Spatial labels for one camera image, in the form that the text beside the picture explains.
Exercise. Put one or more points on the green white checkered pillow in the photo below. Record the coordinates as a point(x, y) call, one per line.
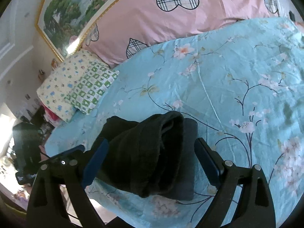
point(90, 88)

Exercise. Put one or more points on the light blue floral bedsheet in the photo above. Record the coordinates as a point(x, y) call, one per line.
point(243, 84)

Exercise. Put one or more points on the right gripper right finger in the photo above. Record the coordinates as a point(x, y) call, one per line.
point(255, 206)

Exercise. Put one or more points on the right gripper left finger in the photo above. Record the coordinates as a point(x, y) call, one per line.
point(46, 207)

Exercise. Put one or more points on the black pants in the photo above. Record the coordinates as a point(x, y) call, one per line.
point(152, 157)

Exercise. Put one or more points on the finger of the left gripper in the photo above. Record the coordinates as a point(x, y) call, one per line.
point(64, 158)

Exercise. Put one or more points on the gold framed landscape painting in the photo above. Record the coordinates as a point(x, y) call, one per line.
point(63, 24)

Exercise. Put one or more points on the yellow cartoon print pillow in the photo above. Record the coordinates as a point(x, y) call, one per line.
point(62, 80)

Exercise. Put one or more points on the black camera box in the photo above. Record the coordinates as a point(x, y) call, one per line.
point(27, 139)

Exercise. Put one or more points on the red pink folded blanket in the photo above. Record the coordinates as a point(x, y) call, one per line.
point(51, 117)

